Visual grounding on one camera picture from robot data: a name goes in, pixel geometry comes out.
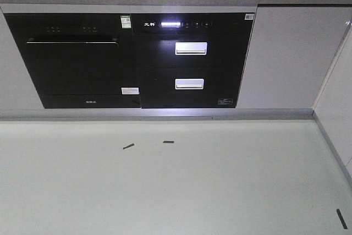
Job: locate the grey glossy cabinet door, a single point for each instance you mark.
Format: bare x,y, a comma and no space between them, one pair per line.
290,52

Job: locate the silver drawer handle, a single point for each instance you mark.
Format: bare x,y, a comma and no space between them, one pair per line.
189,84
190,48

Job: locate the silver lower drawer handle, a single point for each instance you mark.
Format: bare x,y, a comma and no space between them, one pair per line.
189,84

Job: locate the silver upper drawer handle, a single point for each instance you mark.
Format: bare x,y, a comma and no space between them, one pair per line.
190,48

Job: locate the black built-in disinfection cabinet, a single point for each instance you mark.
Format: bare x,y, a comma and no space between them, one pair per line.
227,36

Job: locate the black built-in dishwasher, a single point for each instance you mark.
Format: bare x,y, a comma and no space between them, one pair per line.
77,60

